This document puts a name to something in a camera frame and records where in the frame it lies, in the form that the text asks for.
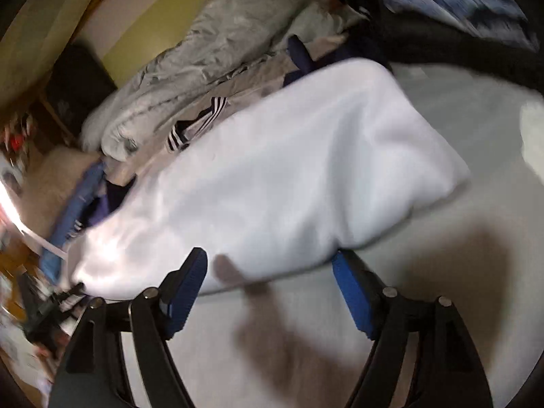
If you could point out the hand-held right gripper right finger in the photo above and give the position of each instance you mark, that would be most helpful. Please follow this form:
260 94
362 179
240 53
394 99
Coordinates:
352 295

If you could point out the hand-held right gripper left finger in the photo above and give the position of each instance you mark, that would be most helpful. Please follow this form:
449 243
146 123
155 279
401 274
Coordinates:
186 295

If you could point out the white and navy hoodie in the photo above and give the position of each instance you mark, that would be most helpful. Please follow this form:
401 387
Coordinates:
276 178

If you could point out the blue pillow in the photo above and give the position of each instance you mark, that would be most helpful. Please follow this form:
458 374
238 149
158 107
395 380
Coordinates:
72 214

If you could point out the beige pillow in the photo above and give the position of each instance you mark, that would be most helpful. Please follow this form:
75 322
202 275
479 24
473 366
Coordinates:
55 178

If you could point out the beige garment with striped trim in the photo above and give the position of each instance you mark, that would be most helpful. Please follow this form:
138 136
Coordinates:
255 83

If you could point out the black bag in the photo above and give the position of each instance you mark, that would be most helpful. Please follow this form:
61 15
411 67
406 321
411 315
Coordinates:
80 76

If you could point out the dark grey cloth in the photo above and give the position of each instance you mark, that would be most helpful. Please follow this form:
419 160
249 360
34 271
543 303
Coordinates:
446 49

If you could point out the light grey duvet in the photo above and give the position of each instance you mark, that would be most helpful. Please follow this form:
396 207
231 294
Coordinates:
238 29

